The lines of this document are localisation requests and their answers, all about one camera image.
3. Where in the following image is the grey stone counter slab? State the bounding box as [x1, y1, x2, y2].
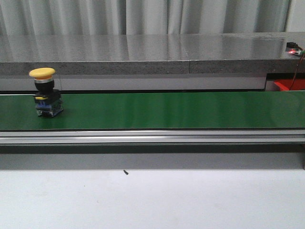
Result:
[0, 32, 305, 75]

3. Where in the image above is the green conveyor belt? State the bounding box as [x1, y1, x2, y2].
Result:
[0, 91, 305, 131]

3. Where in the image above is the red plastic tray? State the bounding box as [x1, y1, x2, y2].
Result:
[274, 79, 305, 91]

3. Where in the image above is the small green circuit board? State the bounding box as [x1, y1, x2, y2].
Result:
[285, 42, 305, 56]

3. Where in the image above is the white curtain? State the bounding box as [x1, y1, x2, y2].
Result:
[0, 0, 290, 35]

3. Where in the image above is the aluminium conveyor frame rail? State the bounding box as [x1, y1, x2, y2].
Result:
[0, 129, 305, 145]

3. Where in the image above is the red black wire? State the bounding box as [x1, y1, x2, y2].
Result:
[289, 53, 305, 91]

